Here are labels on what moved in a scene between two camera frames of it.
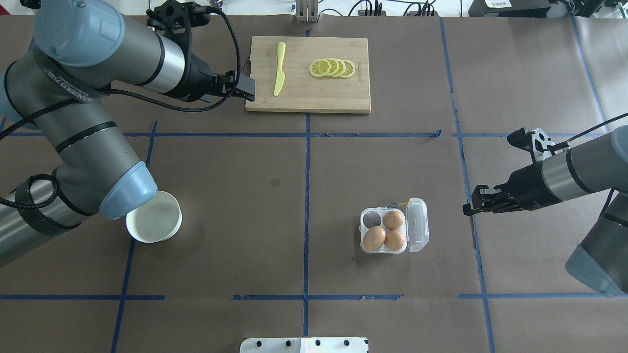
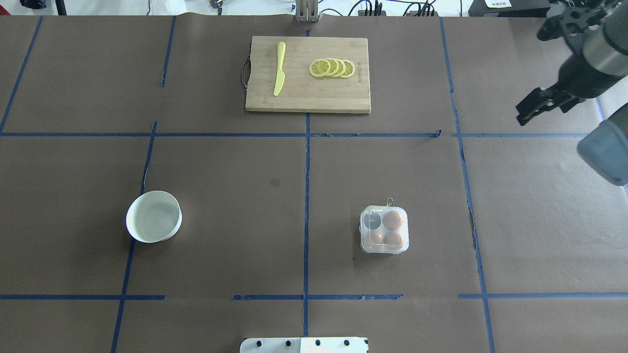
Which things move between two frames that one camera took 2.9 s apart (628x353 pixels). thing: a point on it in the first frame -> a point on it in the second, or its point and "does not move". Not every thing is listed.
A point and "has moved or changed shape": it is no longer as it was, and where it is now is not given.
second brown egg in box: (394, 241) does not move
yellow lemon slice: (319, 67) does not move
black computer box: (510, 8) does not move
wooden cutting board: (300, 91) does not move
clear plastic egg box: (390, 230) has moved or changed shape
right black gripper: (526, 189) -> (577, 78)
